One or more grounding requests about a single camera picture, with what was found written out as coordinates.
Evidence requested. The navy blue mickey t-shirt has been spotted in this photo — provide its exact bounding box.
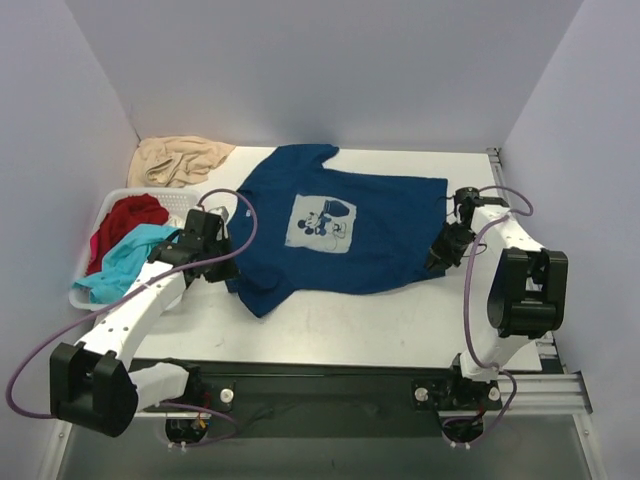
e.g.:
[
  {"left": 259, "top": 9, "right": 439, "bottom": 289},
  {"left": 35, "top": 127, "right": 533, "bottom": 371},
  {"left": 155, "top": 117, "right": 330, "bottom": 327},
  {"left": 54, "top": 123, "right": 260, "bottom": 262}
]
[{"left": 226, "top": 144, "right": 448, "bottom": 317}]

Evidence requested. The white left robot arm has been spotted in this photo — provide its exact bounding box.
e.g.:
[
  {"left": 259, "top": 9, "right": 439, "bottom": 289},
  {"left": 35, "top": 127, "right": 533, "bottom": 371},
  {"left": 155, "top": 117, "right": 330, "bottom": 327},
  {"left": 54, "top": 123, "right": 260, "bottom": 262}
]
[{"left": 49, "top": 240, "right": 238, "bottom": 437}]

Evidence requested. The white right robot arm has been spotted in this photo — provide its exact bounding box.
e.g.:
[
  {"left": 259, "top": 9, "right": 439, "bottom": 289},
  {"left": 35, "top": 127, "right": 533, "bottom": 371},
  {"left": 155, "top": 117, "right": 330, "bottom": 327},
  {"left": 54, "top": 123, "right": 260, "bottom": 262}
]
[{"left": 426, "top": 194, "right": 569, "bottom": 408}]

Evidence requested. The white plastic laundry basket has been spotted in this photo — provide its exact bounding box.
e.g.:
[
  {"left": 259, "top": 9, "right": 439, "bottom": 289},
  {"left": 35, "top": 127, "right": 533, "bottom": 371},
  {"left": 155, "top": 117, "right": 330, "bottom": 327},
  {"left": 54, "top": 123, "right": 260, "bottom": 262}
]
[{"left": 69, "top": 187, "right": 198, "bottom": 311}]

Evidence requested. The red t-shirt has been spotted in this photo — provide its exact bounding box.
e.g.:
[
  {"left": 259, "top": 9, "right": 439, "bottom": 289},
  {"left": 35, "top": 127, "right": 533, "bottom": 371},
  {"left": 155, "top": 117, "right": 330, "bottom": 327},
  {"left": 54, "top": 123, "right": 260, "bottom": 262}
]
[{"left": 85, "top": 194, "right": 169, "bottom": 274}]

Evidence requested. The beige t-shirt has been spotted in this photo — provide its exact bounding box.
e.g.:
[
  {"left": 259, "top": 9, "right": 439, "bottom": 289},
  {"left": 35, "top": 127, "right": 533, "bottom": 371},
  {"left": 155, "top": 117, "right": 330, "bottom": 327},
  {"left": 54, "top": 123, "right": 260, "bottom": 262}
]
[{"left": 126, "top": 136, "right": 236, "bottom": 188}]

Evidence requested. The turquoise t-shirt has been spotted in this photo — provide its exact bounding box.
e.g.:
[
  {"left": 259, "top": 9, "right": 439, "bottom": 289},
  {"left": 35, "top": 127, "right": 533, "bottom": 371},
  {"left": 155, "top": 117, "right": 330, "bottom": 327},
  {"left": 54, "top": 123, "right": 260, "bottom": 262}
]
[{"left": 69, "top": 224, "right": 178, "bottom": 310}]

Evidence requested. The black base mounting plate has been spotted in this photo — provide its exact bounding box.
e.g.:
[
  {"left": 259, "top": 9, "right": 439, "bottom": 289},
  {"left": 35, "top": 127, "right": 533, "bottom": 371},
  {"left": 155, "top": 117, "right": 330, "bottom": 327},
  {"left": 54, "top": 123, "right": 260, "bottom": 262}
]
[{"left": 161, "top": 361, "right": 502, "bottom": 446}]

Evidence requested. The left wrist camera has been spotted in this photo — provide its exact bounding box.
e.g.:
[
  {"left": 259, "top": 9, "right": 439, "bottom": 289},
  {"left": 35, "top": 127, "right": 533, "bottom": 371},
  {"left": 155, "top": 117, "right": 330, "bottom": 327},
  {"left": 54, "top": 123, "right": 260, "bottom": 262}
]
[{"left": 147, "top": 209, "right": 232, "bottom": 267}]

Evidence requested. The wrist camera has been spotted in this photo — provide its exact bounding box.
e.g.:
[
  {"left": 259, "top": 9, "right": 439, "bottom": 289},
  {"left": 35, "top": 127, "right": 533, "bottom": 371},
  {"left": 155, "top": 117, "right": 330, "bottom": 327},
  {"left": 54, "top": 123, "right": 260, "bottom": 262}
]
[
  {"left": 147, "top": 209, "right": 232, "bottom": 267},
  {"left": 446, "top": 187, "right": 508, "bottom": 227}
]

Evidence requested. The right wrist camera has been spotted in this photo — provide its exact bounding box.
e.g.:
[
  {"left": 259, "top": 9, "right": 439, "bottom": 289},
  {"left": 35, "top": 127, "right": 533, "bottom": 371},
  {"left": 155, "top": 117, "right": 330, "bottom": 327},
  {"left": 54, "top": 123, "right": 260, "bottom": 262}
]
[{"left": 446, "top": 187, "right": 508, "bottom": 227}]

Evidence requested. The right side aluminium rail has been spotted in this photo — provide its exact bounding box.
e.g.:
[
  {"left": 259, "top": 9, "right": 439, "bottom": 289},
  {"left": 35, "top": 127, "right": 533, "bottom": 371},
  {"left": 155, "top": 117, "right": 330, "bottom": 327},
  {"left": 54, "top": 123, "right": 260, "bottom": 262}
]
[{"left": 485, "top": 149, "right": 569, "bottom": 367}]

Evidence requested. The aluminium frame rail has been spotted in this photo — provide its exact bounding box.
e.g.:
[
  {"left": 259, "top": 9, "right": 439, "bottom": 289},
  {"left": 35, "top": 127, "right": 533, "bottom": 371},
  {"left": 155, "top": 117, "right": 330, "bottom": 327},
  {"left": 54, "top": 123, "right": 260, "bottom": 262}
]
[{"left": 54, "top": 372, "right": 594, "bottom": 421}]

